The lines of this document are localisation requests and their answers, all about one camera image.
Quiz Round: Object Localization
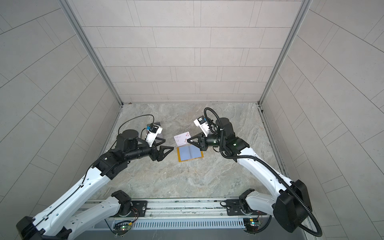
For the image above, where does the right black corrugated cable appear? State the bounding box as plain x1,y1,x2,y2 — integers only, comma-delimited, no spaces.
203,107,323,238

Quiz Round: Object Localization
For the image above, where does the aluminium mounting rail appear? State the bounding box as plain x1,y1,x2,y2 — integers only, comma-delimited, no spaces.
80,196,311,221

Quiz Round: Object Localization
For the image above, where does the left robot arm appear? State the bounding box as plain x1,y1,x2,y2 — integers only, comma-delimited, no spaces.
16,130,174,240

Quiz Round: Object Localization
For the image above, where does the white ventilation grille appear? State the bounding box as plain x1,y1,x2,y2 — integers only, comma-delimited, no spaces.
132,218,246,230

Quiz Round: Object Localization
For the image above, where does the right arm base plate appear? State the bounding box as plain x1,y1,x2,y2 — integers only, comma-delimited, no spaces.
220,199,267,216

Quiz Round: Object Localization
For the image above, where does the right green circuit board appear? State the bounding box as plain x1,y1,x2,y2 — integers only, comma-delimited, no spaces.
243,218,261,234

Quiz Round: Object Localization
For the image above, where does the green circuit board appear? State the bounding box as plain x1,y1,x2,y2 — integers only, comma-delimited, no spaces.
113,221,134,236
243,218,261,234

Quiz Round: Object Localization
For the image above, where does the left green circuit board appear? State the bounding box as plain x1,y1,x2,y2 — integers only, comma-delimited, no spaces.
113,221,134,236

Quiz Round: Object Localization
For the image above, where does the yellow leather card holder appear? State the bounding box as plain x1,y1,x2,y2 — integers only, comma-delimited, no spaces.
177,145,204,162

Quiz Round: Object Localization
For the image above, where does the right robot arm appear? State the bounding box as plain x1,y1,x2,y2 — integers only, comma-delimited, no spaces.
187,116,323,237

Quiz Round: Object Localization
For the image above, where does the left thin black cable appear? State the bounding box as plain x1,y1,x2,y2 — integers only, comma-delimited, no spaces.
117,113,156,136

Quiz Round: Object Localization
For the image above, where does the clear acrylic card stand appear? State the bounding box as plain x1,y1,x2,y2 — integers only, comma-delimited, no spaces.
150,123,163,135

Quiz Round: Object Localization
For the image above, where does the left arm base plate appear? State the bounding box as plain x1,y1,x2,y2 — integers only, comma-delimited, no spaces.
114,201,148,218

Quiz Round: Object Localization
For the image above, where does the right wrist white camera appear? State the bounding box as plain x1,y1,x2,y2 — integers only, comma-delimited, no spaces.
194,116,211,137

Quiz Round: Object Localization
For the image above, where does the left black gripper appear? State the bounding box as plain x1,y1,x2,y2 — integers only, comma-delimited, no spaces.
124,137,174,163

